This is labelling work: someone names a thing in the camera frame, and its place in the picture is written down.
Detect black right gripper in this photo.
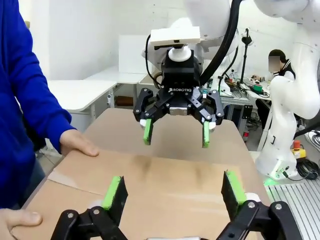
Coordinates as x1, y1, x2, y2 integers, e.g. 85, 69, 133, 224
133, 48, 225, 149

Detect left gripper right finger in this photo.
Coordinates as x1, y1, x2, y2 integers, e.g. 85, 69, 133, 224
220, 169, 302, 240

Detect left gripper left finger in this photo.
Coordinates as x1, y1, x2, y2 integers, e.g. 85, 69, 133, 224
50, 175, 129, 240

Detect brown cardboard box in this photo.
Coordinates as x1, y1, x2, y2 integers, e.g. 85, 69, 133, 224
9, 148, 272, 240

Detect person's left forearm blue sleeve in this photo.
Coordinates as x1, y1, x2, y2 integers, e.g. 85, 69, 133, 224
22, 57, 77, 155

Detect person's left hand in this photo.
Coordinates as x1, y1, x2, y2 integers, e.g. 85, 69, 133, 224
59, 129, 100, 158

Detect person's right hand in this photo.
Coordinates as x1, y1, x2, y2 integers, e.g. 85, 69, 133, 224
0, 207, 43, 240

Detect cluttered electronics workbench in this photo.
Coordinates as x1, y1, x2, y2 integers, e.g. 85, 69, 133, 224
199, 73, 275, 131

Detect red emergency stop button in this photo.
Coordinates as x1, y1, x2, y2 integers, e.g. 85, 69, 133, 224
291, 139, 307, 159

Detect white desk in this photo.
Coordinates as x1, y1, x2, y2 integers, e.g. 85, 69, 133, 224
46, 65, 151, 121

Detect seated person in dark jacket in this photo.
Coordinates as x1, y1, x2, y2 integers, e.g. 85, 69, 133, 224
251, 48, 298, 131

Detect person in blue jacket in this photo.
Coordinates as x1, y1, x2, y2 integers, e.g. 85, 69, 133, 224
0, 0, 77, 212

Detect aluminium base plate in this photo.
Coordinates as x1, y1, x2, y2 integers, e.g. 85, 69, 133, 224
266, 178, 320, 227

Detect black coiled floor cables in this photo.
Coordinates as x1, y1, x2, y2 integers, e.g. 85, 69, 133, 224
296, 129, 320, 181

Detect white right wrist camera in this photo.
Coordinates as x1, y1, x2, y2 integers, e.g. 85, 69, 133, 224
150, 25, 202, 62

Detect black right arm cable sleeve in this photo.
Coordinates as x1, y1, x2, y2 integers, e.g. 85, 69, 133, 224
199, 0, 241, 85

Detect black camera tripod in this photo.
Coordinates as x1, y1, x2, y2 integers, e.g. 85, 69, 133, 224
238, 27, 255, 91

